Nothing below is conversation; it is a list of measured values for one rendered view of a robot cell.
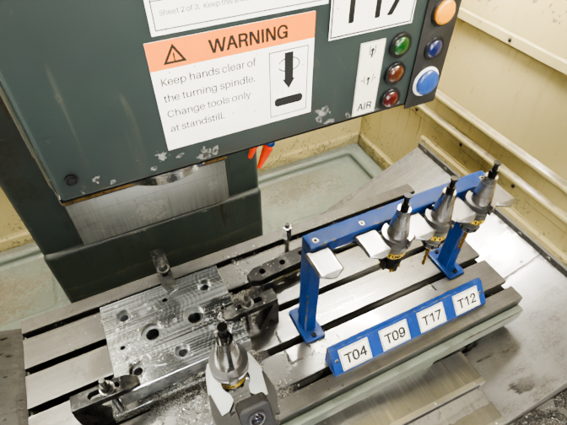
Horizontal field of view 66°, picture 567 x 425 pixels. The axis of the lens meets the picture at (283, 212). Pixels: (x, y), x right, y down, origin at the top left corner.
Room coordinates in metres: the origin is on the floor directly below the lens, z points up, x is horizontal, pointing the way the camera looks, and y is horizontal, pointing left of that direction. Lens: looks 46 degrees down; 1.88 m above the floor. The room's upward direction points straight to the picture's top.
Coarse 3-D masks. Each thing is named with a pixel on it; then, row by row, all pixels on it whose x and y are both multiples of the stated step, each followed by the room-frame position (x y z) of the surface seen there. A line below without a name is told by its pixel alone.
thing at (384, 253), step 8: (368, 232) 0.59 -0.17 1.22; (376, 232) 0.59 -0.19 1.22; (360, 240) 0.57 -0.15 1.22; (368, 240) 0.57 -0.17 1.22; (376, 240) 0.57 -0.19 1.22; (384, 240) 0.57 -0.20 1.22; (368, 248) 0.55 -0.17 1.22; (376, 248) 0.55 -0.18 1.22; (384, 248) 0.55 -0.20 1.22; (368, 256) 0.53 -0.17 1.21; (376, 256) 0.53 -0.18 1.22; (384, 256) 0.53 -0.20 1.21
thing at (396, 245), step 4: (384, 224) 0.61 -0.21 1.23; (384, 228) 0.60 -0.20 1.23; (384, 232) 0.58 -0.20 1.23; (412, 232) 0.58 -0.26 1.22; (384, 236) 0.57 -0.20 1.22; (388, 236) 0.57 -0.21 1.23; (408, 236) 0.57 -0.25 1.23; (412, 236) 0.57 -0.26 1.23; (388, 240) 0.56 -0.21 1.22; (392, 240) 0.56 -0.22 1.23; (396, 240) 0.56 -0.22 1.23; (400, 240) 0.56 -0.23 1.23; (404, 240) 0.57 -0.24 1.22; (408, 240) 0.56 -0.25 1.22; (388, 244) 0.56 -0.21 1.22; (392, 244) 0.56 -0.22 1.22; (396, 244) 0.56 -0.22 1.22; (400, 244) 0.55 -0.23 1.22; (404, 244) 0.57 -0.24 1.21; (408, 244) 0.56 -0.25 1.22; (392, 248) 0.56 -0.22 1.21; (396, 248) 0.56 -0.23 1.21; (400, 248) 0.56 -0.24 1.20
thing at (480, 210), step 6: (468, 192) 0.70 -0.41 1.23; (468, 198) 0.68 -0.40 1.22; (468, 204) 0.67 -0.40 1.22; (474, 204) 0.66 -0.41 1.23; (492, 204) 0.66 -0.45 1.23; (474, 210) 0.66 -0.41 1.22; (480, 210) 0.65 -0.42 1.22; (486, 210) 0.66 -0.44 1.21; (492, 210) 0.66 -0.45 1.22; (480, 216) 0.65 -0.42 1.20
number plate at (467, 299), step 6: (468, 288) 0.63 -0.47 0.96; (474, 288) 0.63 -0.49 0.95; (456, 294) 0.61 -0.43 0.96; (462, 294) 0.62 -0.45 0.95; (468, 294) 0.62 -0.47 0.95; (474, 294) 0.62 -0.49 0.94; (456, 300) 0.60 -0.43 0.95; (462, 300) 0.61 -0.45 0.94; (468, 300) 0.61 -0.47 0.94; (474, 300) 0.61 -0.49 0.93; (456, 306) 0.59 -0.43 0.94; (462, 306) 0.60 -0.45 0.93; (468, 306) 0.60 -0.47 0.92; (474, 306) 0.60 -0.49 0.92; (456, 312) 0.58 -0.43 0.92; (462, 312) 0.59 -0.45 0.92
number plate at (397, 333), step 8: (400, 320) 0.54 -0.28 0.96; (384, 328) 0.52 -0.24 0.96; (392, 328) 0.52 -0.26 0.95; (400, 328) 0.53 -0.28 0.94; (384, 336) 0.51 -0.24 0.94; (392, 336) 0.51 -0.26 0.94; (400, 336) 0.51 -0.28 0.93; (408, 336) 0.52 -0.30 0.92; (384, 344) 0.49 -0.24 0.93; (392, 344) 0.50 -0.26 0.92
